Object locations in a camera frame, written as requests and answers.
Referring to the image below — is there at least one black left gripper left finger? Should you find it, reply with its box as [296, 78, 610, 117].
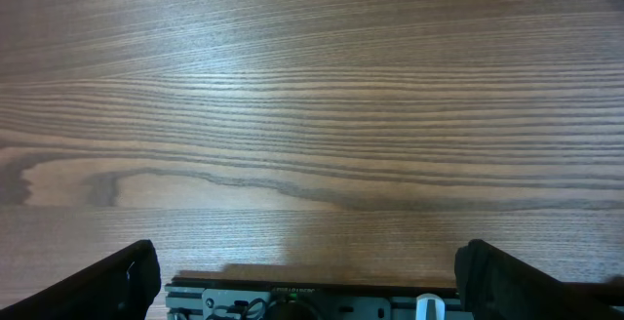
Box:
[1, 240, 161, 319]

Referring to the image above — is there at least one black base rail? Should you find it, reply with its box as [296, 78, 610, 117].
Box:
[164, 277, 473, 320]

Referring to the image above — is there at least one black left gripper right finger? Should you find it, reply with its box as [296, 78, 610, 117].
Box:
[454, 239, 623, 320]

